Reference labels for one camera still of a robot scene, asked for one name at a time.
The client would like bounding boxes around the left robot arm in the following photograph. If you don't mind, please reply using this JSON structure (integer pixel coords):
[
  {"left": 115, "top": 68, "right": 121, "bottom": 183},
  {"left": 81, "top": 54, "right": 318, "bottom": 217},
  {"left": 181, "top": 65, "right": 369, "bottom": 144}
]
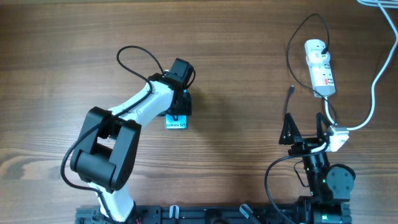
[{"left": 66, "top": 58, "right": 195, "bottom": 223}]

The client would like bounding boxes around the white USB charger plug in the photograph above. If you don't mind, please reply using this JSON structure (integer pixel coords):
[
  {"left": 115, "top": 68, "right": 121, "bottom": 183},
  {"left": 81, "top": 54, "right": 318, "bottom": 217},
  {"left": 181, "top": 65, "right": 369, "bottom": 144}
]
[{"left": 306, "top": 50, "right": 330, "bottom": 67}]

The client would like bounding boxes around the turquoise-screen Galaxy smartphone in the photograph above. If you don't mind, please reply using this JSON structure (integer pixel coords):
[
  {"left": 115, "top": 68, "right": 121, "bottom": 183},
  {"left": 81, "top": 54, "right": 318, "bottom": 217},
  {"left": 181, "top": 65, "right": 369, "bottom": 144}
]
[{"left": 165, "top": 114, "right": 187, "bottom": 129}]

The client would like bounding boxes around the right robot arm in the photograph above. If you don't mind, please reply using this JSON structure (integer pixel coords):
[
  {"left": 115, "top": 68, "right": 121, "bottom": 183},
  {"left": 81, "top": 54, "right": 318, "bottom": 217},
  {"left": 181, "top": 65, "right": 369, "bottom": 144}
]
[{"left": 279, "top": 113, "right": 356, "bottom": 223}]

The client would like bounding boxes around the black USB charging cable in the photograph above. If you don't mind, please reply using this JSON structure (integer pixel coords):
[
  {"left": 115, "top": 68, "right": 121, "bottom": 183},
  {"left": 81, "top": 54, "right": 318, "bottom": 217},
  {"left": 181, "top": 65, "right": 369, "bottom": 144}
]
[{"left": 284, "top": 12, "right": 339, "bottom": 126}]

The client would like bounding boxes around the white power strip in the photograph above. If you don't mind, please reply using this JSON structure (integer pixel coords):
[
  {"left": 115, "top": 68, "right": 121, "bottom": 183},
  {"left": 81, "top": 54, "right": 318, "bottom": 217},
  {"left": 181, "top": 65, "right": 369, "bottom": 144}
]
[{"left": 304, "top": 39, "right": 336, "bottom": 98}]

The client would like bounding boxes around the white power strip cord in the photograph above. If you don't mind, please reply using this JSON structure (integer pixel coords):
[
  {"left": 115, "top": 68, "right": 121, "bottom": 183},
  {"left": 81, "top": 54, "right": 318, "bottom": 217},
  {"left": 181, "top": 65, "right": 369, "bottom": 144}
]
[{"left": 324, "top": 0, "right": 398, "bottom": 131}]

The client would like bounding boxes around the black right camera cable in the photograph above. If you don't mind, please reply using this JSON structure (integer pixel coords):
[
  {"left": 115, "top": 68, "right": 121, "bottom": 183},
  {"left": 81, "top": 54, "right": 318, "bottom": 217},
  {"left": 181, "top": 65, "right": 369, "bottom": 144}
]
[{"left": 264, "top": 142, "right": 330, "bottom": 224}]

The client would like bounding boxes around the black camera cable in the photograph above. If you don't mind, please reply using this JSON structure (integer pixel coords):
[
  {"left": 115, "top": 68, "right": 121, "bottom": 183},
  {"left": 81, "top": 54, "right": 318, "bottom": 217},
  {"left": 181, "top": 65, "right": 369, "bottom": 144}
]
[
  {"left": 264, "top": 142, "right": 330, "bottom": 224},
  {"left": 60, "top": 45, "right": 165, "bottom": 223}
]

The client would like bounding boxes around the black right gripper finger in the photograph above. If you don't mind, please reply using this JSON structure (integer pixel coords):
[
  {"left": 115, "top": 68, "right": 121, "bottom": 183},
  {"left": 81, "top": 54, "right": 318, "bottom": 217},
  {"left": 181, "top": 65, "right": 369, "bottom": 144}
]
[
  {"left": 316, "top": 113, "right": 331, "bottom": 140},
  {"left": 279, "top": 113, "right": 302, "bottom": 145}
]

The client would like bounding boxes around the black left camera cable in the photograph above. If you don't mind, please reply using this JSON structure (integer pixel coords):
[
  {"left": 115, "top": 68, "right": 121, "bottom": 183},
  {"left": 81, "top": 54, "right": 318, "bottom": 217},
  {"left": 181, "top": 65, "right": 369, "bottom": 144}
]
[{"left": 60, "top": 45, "right": 165, "bottom": 223}]

